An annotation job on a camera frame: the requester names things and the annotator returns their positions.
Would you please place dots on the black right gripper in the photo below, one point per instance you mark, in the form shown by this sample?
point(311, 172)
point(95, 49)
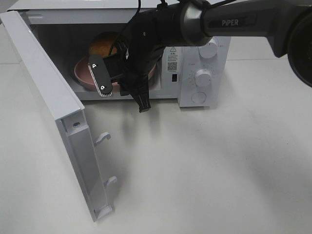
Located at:
point(129, 67)

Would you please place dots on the round door release button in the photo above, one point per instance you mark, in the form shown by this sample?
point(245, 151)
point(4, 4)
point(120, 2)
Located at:
point(199, 98)

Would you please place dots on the pink round plate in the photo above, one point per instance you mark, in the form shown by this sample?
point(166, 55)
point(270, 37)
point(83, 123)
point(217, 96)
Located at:
point(84, 77)

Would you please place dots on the white microwave knob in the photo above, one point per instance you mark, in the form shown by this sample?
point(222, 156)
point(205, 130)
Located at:
point(209, 50)
point(203, 78)

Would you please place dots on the burger with bun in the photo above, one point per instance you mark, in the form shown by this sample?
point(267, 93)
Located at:
point(102, 46)

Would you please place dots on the white microwave door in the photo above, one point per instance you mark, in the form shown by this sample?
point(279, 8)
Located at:
point(63, 110)

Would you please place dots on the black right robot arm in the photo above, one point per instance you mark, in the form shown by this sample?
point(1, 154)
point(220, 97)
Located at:
point(286, 24)

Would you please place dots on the white microwave oven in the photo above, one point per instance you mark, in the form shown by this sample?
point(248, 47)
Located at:
point(57, 36)

